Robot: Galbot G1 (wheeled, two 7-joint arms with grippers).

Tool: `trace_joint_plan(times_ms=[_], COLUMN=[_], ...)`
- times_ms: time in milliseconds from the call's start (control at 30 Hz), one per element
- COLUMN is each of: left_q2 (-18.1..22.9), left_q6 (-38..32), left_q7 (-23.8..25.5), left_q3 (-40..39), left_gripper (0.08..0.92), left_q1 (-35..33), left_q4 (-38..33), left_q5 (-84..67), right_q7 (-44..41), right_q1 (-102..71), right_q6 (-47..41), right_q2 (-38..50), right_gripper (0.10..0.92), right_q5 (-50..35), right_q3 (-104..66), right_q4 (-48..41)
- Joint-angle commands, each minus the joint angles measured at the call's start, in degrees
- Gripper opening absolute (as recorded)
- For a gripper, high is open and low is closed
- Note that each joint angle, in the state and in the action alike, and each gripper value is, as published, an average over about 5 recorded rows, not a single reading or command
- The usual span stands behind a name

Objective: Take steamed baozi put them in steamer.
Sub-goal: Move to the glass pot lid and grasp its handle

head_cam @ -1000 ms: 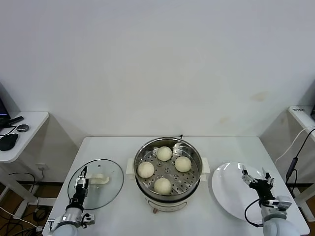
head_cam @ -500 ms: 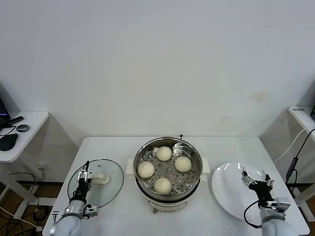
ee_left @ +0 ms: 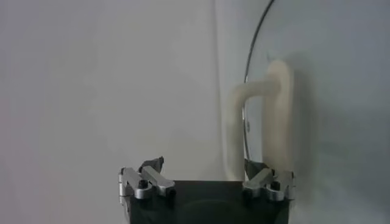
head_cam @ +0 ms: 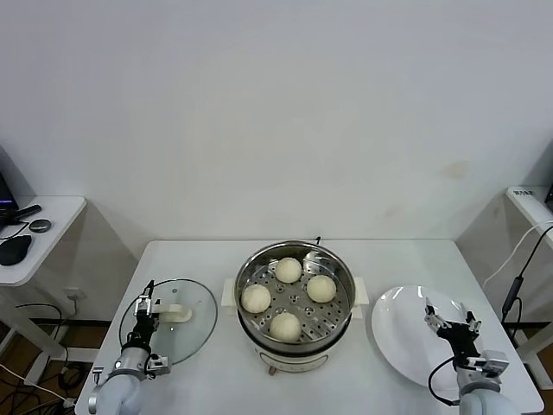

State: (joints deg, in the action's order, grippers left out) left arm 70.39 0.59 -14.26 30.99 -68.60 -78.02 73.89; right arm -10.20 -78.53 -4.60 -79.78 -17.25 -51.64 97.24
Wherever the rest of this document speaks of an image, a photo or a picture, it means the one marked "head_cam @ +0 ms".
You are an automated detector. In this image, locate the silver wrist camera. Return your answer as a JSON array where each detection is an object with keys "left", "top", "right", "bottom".
[
  {"left": 145, "top": 354, "right": 174, "bottom": 378},
  {"left": 474, "top": 349, "right": 511, "bottom": 380}
]

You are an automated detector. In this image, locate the black cable with inline adapter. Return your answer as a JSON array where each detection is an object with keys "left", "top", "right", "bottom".
[{"left": 500, "top": 224, "right": 553, "bottom": 329}]

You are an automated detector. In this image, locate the white cable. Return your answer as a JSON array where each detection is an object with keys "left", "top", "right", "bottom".
[{"left": 481, "top": 220, "right": 553, "bottom": 287}]

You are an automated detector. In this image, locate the white side table with mouse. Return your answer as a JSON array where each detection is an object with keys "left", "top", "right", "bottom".
[{"left": 0, "top": 196, "right": 99, "bottom": 386}]

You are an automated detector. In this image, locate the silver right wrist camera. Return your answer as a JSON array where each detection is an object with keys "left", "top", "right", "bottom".
[{"left": 474, "top": 349, "right": 511, "bottom": 380}]

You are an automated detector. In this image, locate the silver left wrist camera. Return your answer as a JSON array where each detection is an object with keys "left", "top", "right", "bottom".
[{"left": 145, "top": 354, "right": 174, "bottom": 378}]

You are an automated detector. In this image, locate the round white plate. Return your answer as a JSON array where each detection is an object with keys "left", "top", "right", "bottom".
[{"left": 371, "top": 284, "right": 486, "bottom": 388}]

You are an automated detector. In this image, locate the black computer mouse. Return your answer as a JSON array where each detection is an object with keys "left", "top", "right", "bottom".
[{"left": 0, "top": 235, "right": 34, "bottom": 266}]

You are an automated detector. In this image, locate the white electric cooker base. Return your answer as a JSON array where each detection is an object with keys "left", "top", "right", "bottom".
[{"left": 220, "top": 278, "right": 369, "bottom": 376}]

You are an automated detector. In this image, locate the white steamed baozi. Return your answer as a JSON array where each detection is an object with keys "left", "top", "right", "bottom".
[
  {"left": 240, "top": 284, "right": 272, "bottom": 315},
  {"left": 275, "top": 257, "right": 303, "bottom": 284},
  {"left": 270, "top": 311, "right": 302, "bottom": 343},
  {"left": 306, "top": 275, "right": 338, "bottom": 303}
]

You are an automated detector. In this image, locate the black remote stick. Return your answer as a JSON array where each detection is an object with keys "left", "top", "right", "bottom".
[{"left": 0, "top": 203, "right": 43, "bottom": 225}]

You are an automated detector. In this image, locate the dark computer monitor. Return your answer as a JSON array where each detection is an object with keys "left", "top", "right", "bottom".
[{"left": 0, "top": 144, "right": 22, "bottom": 213}]

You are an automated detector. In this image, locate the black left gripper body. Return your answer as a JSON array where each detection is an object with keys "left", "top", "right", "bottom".
[{"left": 127, "top": 313, "right": 160, "bottom": 347}]

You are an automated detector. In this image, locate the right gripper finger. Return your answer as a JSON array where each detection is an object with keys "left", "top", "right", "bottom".
[
  {"left": 423, "top": 296, "right": 450, "bottom": 336},
  {"left": 458, "top": 301, "right": 483, "bottom": 333}
]

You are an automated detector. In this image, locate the glass lid with cream handle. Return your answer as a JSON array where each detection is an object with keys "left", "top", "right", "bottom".
[{"left": 118, "top": 278, "right": 219, "bottom": 366}]

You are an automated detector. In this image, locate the black floor cable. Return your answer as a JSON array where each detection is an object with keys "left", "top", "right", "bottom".
[{"left": 15, "top": 302, "right": 90, "bottom": 393}]

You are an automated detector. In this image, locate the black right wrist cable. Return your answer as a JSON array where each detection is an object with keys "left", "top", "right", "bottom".
[{"left": 427, "top": 354, "right": 460, "bottom": 405}]

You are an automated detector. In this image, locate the stainless perforated steamer basket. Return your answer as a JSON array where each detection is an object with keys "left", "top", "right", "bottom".
[{"left": 235, "top": 240, "right": 355, "bottom": 347}]

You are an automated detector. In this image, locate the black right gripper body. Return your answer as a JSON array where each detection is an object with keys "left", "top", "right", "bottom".
[{"left": 436, "top": 322, "right": 483, "bottom": 362}]

